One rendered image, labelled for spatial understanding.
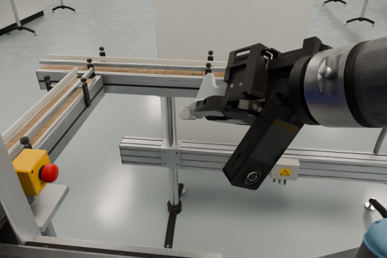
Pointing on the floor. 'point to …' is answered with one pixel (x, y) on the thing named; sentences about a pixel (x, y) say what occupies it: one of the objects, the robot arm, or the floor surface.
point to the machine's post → (14, 204)
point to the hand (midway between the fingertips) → (201, 115)
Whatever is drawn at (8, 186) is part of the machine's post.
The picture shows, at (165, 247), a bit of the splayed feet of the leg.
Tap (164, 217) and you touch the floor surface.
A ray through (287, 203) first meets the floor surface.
